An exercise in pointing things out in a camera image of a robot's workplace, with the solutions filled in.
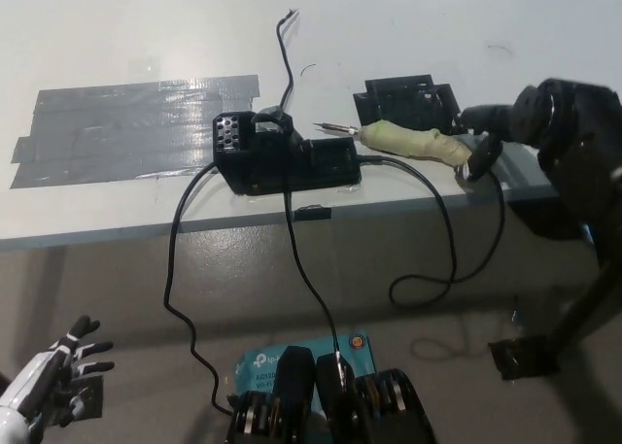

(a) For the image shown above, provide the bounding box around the right robot hand black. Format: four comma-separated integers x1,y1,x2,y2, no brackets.
459,77,558,181

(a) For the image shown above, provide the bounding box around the small black tape strip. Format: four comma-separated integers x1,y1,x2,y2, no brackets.
294,205,332,222

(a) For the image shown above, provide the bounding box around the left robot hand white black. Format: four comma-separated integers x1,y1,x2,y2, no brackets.
0,315,116,430

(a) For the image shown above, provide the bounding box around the black plastic bracket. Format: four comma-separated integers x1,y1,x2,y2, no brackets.
353,74,463,137

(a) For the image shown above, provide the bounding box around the black soldering iron cable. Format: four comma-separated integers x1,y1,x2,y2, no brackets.
357,154,506,308

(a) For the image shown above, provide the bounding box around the black soldering station base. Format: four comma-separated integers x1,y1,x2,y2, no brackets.
213,104,363,196

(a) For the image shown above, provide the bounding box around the soldering iron with taped handle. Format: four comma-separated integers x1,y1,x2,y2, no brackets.
312,119,472,168

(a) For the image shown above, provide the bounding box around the black cable with metal plug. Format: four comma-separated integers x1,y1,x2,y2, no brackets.
284,193,349,392

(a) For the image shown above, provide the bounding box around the teal router box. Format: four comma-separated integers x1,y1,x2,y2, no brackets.
234,332,379,411

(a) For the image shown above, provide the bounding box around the black power cable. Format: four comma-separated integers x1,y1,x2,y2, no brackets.
163,164,237,416

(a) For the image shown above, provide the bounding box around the black metal stand leg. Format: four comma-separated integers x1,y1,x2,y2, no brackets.
551,249,622,362

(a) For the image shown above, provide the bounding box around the grey duct tape patch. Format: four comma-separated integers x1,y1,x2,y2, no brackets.
8,73,263,190

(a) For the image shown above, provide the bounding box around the black robot torso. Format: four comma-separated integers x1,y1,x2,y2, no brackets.
225,346,436,444

